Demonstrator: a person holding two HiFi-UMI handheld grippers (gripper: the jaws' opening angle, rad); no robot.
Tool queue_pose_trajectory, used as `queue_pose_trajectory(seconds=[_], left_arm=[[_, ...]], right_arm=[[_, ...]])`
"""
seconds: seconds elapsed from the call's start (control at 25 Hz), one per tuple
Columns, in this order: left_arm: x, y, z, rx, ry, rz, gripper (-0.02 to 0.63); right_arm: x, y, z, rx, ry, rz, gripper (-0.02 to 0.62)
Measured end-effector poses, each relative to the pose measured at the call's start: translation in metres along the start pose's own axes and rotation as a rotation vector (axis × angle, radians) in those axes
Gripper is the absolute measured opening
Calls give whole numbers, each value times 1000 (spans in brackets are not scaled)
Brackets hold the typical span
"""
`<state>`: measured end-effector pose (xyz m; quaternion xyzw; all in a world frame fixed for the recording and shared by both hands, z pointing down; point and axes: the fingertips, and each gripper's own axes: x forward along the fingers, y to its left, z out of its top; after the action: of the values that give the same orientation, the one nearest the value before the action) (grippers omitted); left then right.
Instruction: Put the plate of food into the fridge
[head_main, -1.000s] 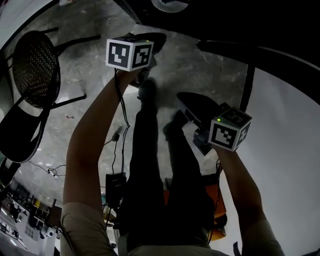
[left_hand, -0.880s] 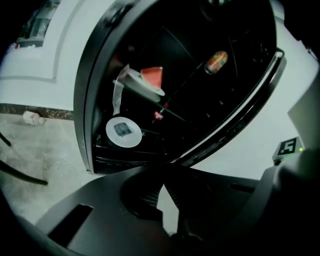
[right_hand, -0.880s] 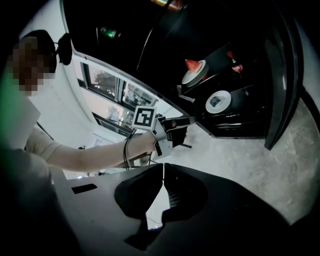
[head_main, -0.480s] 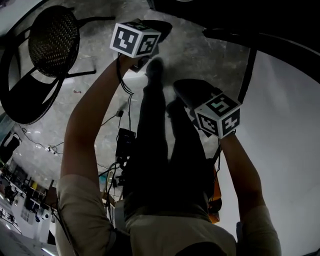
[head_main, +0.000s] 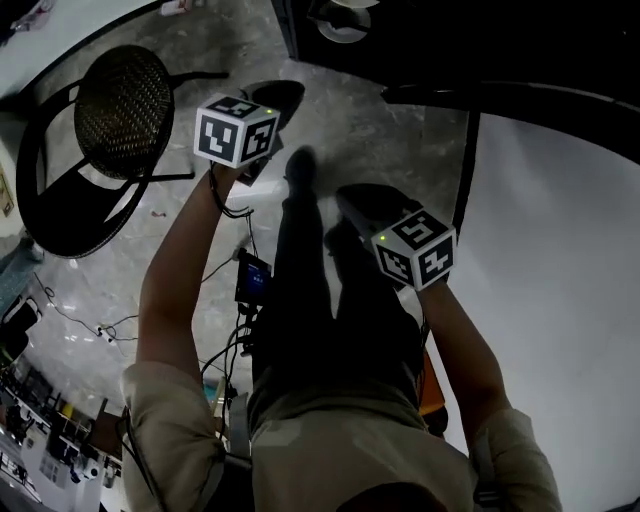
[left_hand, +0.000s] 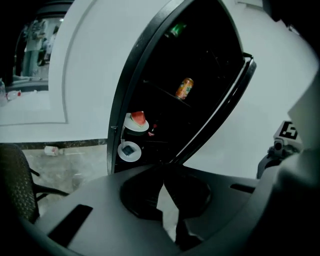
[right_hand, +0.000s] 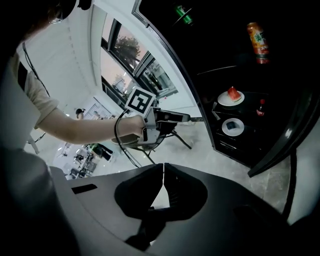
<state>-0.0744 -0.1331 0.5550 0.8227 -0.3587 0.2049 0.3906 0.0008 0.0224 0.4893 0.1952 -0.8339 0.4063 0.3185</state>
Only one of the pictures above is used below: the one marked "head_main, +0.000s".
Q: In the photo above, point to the black wicker chair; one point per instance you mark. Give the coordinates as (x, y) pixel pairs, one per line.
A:
(125, 115)

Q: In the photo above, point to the person's right black shoe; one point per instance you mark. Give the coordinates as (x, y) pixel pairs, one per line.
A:
(337, 237)

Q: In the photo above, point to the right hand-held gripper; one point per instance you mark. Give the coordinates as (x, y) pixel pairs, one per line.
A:
(415, 250)

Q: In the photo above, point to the person's black trousers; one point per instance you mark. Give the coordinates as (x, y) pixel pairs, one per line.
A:
(310, 325)

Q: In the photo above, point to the clear bottle with red cap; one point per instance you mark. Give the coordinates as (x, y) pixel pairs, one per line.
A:
(32, 15)

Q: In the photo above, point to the person's beige shirt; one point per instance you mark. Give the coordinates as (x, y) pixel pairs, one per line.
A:
(350, 450)

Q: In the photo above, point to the orange bag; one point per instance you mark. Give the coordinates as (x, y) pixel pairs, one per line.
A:
(431, 390)

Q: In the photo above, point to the small black monitor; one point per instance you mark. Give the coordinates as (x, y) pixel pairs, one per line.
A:
(254, 277)

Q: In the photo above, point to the white round plate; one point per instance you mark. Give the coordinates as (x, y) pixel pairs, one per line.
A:
(345, 37)

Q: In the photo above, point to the person's right forearm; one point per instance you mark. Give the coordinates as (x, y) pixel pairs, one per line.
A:
(460, 360)

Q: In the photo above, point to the person's left forearm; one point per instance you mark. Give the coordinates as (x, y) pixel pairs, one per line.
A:
(170, 290)

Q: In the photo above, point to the white power strip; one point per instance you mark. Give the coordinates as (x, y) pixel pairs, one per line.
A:
(106, 333)

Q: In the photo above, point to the black cabinet fridge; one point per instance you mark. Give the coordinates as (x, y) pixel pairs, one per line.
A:
(450, 50)

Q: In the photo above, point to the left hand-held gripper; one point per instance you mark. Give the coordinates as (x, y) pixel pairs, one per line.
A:
(220, 135)

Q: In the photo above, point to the white red packet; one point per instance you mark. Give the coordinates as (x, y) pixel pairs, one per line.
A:
(176, 7)

